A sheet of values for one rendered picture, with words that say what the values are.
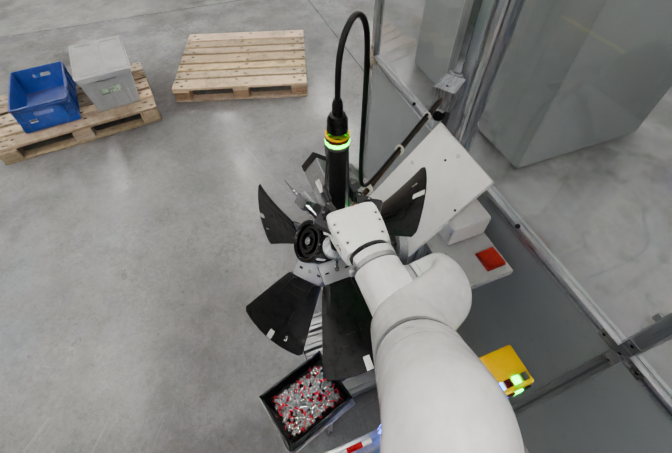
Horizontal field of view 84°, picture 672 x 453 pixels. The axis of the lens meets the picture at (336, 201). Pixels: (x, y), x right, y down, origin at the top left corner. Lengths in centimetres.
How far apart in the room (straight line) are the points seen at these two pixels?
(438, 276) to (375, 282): 13
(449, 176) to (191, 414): 170
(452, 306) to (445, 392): 26
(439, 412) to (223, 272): 226
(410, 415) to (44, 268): 284
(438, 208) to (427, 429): 89
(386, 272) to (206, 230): 216
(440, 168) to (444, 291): 67
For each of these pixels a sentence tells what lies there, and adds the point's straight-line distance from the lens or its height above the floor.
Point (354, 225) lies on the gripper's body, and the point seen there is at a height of 153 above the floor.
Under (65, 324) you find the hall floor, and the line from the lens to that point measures 271.
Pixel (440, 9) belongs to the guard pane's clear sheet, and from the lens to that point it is 165.
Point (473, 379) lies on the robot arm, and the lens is 28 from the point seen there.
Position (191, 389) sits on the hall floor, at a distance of 226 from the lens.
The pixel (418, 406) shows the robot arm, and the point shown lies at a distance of 27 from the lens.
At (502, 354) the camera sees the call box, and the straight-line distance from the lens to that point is 114.
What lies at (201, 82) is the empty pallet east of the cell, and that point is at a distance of 375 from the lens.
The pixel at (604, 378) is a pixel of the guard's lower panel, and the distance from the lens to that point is 152.
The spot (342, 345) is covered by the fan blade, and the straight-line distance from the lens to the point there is 97.
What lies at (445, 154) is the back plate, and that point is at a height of 133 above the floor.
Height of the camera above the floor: 208
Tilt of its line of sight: 51 degrees down
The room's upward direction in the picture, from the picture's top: straight up
